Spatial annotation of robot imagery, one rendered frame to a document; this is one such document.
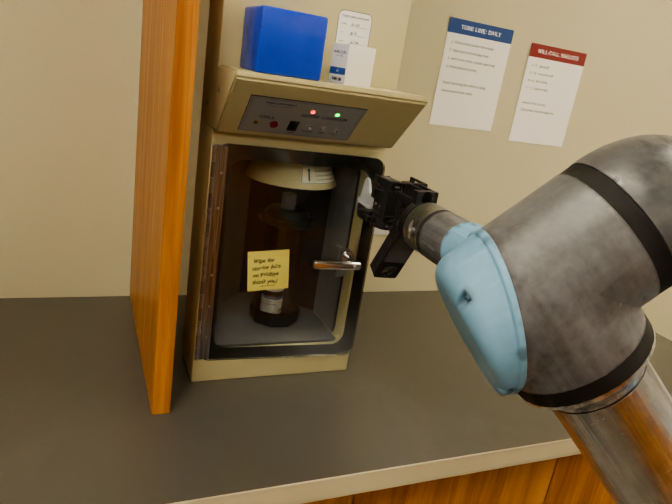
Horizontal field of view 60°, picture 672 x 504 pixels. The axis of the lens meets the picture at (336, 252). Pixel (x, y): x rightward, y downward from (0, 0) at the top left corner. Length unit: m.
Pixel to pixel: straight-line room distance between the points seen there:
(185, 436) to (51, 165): 0.69
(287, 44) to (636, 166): 0.56
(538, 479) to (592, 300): 0.89
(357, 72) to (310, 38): 0.10
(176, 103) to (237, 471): 0.55
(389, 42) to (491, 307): 0.72
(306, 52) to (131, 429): 0.65
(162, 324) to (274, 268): 0.22
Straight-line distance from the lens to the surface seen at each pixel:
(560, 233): 0.43
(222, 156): 0.97
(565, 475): 1.34
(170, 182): 0.89
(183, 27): 0.86
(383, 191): 0.91
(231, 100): 0.89
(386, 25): 1.06
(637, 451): 0.52
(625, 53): 2.05
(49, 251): 1.46
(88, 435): 1.01
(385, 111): 0.97
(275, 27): 0.87
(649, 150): 0.47
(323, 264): 1.02
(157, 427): 1.02
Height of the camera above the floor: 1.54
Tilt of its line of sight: 18 degrees down
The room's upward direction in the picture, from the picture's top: 9 degrees clockwise
